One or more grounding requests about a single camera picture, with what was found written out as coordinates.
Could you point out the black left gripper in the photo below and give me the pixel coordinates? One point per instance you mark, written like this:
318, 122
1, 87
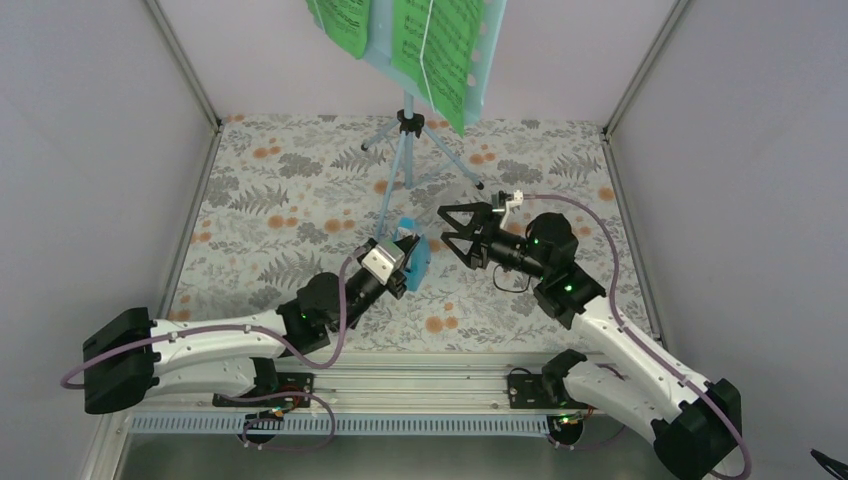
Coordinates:
396, 285

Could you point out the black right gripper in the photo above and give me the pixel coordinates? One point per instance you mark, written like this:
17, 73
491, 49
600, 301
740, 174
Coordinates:
482, 218

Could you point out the blue metronome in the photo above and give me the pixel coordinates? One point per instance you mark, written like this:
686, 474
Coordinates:
418, 259

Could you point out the light blue music stand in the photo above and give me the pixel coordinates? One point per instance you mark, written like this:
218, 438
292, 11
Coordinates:
409, 125

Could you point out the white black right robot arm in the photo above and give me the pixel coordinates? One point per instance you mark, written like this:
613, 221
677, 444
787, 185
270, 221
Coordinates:
692, 423

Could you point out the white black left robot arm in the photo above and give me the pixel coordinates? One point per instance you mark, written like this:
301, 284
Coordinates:
135, 356

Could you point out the floral patterned table mat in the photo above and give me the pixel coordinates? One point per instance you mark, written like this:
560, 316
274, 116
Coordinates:
290, 196

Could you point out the green sheet music right page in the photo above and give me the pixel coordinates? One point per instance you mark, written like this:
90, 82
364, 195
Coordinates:
432, 44

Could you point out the green sheet music page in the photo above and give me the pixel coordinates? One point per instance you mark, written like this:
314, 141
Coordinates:
432, 44
345, 22

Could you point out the green sheet music left page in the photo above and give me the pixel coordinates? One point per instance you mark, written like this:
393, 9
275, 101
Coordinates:
345, 22

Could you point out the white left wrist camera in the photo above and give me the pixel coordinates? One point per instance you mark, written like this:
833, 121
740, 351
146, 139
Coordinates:
383, 260

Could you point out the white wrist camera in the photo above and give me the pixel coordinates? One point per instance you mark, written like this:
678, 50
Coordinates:
503, 203
383, 260

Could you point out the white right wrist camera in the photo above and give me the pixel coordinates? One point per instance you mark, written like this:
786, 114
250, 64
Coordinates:
503, 203

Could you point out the aluminium mounting rail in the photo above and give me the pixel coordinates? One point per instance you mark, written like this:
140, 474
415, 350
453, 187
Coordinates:
469, 381

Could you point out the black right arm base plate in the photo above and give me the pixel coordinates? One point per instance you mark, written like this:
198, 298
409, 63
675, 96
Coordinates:
530, 391

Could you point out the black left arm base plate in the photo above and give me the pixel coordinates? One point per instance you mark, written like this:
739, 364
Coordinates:
270, 402

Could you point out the slotted grey cable duct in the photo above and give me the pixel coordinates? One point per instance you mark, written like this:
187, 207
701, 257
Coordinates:
343, 424

